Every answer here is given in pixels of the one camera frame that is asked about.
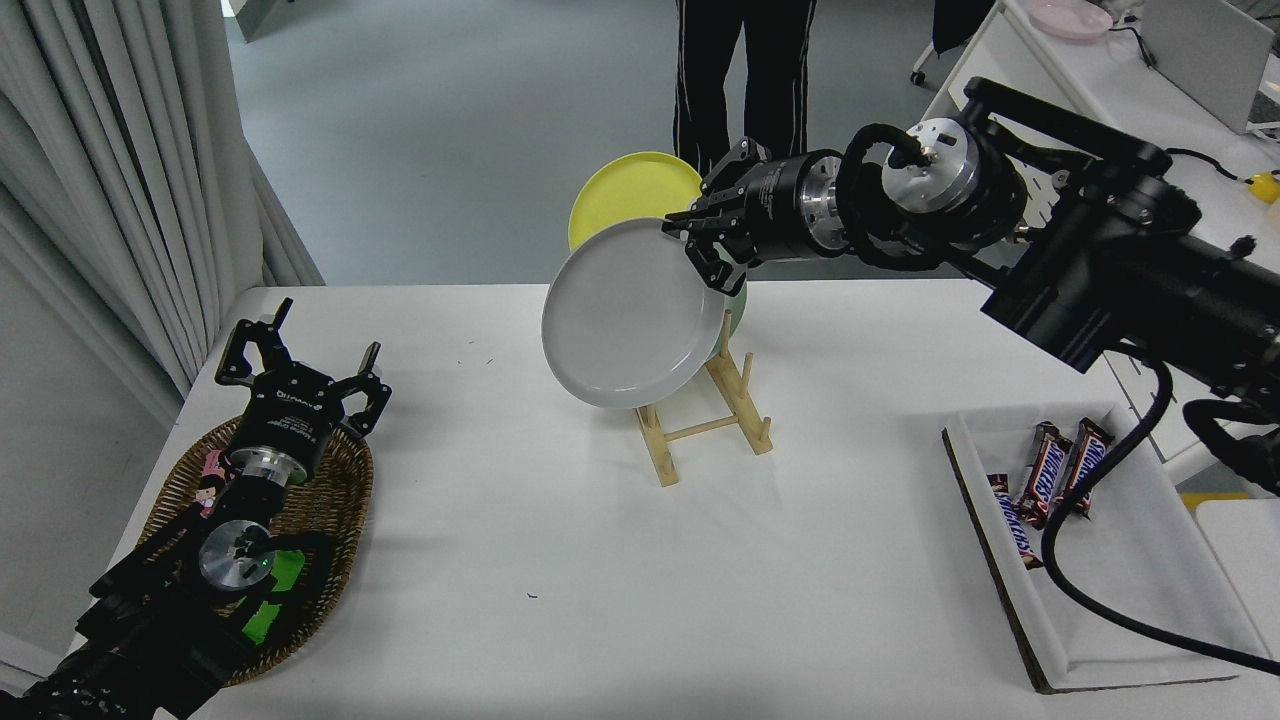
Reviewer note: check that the pale grey curtain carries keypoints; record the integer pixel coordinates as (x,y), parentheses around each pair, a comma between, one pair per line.
(100,150)

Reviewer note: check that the white perforated desk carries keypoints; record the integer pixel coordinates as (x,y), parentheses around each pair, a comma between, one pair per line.
(1070,70)

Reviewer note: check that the wooden plate rack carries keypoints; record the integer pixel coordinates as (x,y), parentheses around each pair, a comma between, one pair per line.
(740,400)

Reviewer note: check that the pink snack packet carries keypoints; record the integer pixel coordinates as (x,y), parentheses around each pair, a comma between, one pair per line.
(212,485)

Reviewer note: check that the pink plate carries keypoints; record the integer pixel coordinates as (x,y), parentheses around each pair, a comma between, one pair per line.
(1070,18)

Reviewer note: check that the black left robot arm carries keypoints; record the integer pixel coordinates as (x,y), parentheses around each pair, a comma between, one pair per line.
(150,620)

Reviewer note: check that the mint green plate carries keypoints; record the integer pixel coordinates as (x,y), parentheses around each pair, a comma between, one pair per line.
(735,312)

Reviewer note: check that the person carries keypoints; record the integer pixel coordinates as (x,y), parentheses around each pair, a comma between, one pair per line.
(775,80)

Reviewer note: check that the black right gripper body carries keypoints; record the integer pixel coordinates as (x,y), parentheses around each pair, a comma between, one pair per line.
(780,210)

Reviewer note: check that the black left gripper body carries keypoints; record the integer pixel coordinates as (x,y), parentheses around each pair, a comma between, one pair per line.
(290,415)

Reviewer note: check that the brown wicker basket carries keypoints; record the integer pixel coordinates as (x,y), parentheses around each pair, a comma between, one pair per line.
(335,500)

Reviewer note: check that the white tray with cardboard edge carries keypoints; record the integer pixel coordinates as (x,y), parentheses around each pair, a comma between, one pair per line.
(1130,600)

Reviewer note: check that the grey laptop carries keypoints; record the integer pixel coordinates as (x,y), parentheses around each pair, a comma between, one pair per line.
(1205,50)

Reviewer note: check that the grey plate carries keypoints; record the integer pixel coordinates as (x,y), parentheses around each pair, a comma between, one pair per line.
(625,315)

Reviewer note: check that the yellow plate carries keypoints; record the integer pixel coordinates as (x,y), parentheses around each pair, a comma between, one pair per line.
(625,190)

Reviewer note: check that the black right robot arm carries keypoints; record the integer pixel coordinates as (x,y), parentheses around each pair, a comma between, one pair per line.
(1120,260)

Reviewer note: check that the yellow round object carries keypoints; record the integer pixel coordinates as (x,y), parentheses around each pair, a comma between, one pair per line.
(1266,188)

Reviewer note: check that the green snack packet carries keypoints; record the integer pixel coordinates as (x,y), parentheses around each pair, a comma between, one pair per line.
(285,575)

